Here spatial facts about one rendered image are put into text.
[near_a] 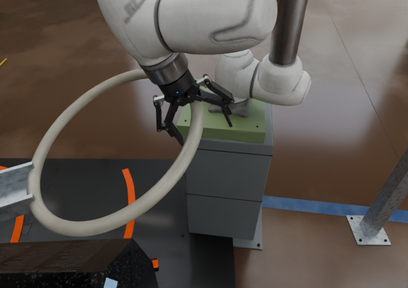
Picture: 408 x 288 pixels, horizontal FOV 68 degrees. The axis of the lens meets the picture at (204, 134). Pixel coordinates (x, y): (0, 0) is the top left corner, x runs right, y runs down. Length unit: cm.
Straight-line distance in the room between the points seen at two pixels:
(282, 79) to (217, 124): 33
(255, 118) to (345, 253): 106
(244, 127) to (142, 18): 86
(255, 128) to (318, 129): 151
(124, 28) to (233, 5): 19
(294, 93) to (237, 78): 23
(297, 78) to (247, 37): 77
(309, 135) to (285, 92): 149
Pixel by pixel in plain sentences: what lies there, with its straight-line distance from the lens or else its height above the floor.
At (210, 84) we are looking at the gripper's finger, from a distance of 67.
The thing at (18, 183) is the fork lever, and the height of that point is 108.
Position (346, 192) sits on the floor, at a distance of 234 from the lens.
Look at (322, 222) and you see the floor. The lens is 213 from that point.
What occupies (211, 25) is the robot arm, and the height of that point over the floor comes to 153.
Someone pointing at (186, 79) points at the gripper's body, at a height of 136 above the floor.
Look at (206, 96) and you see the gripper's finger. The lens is 69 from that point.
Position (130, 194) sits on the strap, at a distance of 215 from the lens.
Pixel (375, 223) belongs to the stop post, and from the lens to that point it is 207.
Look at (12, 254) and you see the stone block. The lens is 127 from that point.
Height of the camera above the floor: 169
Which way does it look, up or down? 42 degrees down
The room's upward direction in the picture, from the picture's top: straight up
